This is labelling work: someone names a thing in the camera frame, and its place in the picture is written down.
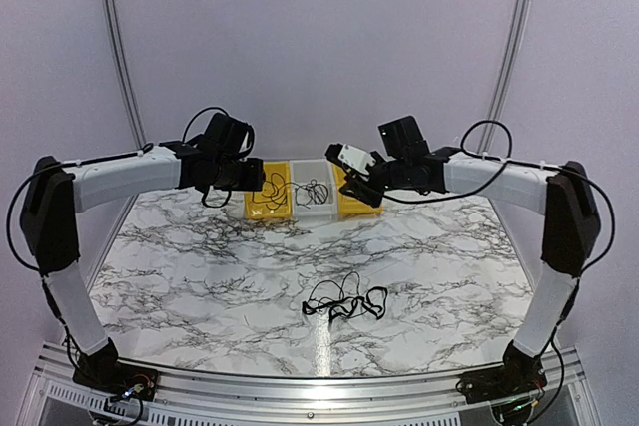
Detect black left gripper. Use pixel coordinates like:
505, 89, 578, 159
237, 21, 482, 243
213, 156, 265, 191

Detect black strap cable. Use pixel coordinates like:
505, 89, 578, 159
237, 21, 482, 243
301, 285, 389, 325

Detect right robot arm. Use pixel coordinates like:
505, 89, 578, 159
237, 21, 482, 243
325, 116, 605, 394

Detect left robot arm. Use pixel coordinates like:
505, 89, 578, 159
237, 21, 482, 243
14, 107, 265, 391

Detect right yellow bin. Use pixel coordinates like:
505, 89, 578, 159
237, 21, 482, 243
331, 165, 383, 217

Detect yellow bin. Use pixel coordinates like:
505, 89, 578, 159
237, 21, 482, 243
331, 165, 383, 217
244, 161, 293, 220

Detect left yellow bin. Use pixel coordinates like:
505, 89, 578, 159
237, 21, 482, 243
244, 161, 293, 220

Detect white translucent bin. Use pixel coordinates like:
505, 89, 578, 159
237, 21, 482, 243
290, 159, 337, 219

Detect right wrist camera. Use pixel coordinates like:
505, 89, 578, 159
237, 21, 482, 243
325, 144, 376, 178

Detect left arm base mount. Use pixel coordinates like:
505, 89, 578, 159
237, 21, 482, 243
73, 363, 159, 401

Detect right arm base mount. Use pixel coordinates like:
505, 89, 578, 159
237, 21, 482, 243
455, 365, 547, 404

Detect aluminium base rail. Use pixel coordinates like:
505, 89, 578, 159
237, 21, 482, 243
16, 343, 600, 425

